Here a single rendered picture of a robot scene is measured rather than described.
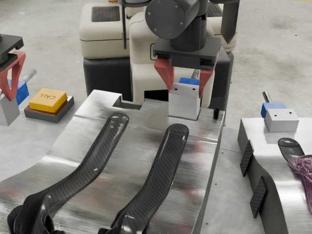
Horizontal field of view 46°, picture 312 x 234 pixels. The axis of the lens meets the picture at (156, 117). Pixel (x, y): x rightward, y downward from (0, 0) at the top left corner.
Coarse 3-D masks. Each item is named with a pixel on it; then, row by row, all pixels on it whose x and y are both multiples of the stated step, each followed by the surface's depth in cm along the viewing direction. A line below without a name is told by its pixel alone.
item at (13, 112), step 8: (32, 72) 68; (8, 80) 64; (24, 80) 66; (24, 88) 64; (0, 96) 58; (16, 96) 62; (24, 96) 64; (0, 104) 58; (8, 104) 60; (16, 104) 62; (0, 112) 59; (8, 112) 60; (16, 112) 62; (0, 120) 60; (8, 120) 60
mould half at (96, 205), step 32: (96, 96) 71; (96, 128) 63; (128, 128) 63; (160, 128) 63; (192, 128) 63; (64, 160) 57; (128, 160) 57; (192, 160) 57; (0, 192) 46; (32, 192) 46; (96, 192) 49; (128, 192) 50; (192, 192) 52; (0, 224) 42; (64, 224) 42; (96, 224) 42; (160, 224) 42; (192, 224) 43
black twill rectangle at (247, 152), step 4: (248, 144) 64; (252, 144) 63; (248, 148) 64; (252, 148) 62; (244, 152) 66; (248, 152) 64; (252, 152) 62; (244, 156) 66; (248, 156) 64; (244, 160) 66; (248, 160) 64; (240, 164) 68; (244, 164) 66; (248, 164) 64; (240, 168) 68; (244, 168) 66; (244, 172) 65; (244, 176) 66
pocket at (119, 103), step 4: (120, 96) 71; (116, 100) 70; (120, 100) 72; (144, 100) 70; (116, 104) 70; (120, 104) 72; (124, 104) 72; (128, 104) 72; (132, 104) 71; (136, 104) 71; (140, 104) 71; (124, 108) 72; (128, 108) 72; (132, 108) 72; (136, 108) 72; (140, 108) 71
